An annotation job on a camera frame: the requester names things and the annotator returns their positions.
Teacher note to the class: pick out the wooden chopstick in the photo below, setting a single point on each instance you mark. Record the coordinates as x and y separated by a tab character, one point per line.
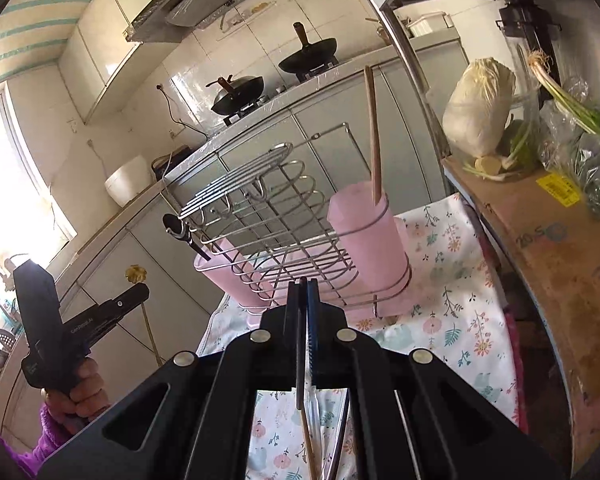
310	445
372	135

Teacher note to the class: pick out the person's left forearm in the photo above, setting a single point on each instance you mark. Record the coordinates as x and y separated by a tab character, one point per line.
40	445

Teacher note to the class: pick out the floral printed cloth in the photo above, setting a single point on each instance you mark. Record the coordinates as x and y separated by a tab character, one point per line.
455	310

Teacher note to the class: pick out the bright window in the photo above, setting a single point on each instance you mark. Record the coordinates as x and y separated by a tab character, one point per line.
10	170

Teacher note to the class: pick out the green onions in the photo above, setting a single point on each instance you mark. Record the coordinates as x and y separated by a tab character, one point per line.
580	112

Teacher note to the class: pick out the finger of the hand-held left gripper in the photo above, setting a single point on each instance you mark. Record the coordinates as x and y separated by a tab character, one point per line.
115	305

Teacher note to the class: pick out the metal storage shelf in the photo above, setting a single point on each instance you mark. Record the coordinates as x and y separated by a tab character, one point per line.
405	45

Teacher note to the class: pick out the person's left hand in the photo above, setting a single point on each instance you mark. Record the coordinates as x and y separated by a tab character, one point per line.
87	395

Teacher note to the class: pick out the black open wok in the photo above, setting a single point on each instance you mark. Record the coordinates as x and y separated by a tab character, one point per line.
310	57

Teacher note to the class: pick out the pink plastic utensil cup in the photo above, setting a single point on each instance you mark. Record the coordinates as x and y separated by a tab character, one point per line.
220	272
365	240

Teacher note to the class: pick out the clear bag of greens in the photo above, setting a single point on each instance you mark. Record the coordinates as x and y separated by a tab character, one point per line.
595	170

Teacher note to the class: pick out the grey kitchen base cabinets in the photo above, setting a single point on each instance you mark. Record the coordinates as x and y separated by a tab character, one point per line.
330	125

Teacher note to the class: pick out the pink plastic drip tray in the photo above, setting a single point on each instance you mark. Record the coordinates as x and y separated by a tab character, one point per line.
365	312

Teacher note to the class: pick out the black wok with lid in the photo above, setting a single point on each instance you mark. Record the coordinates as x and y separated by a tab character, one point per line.
237	95

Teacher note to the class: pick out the white lidded container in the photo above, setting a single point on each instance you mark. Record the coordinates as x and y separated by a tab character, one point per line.
430	22

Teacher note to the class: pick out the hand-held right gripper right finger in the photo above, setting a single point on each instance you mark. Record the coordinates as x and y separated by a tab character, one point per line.
312	330

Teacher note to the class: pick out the upper wall cabinets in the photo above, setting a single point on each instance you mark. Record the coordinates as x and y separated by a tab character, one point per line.
110	45

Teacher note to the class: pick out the clear wall shelf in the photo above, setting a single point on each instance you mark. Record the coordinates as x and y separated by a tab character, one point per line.
252	12

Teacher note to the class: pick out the ginger piece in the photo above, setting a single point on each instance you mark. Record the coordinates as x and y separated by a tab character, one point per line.
487	165

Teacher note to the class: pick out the cardboard box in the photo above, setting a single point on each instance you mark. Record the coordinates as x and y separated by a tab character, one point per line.
555	270

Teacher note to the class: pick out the napa cabbage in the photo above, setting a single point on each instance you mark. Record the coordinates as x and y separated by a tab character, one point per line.
475	110

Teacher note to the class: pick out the gas stove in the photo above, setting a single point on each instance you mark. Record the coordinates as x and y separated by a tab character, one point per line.
275	91

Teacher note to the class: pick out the black blender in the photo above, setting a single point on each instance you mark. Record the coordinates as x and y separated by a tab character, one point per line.
525	25

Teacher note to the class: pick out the range hood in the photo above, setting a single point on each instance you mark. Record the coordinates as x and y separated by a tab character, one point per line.
195	5

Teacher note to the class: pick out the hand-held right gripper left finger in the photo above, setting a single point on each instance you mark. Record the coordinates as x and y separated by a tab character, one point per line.
292	320

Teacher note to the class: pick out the yellow flower-shaped ornament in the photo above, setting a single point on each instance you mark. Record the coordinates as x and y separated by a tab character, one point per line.
135	274

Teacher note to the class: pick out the brown basket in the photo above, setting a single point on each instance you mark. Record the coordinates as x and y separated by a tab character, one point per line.
172	160

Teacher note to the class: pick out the black spoon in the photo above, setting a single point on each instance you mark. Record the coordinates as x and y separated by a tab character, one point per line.
171	224

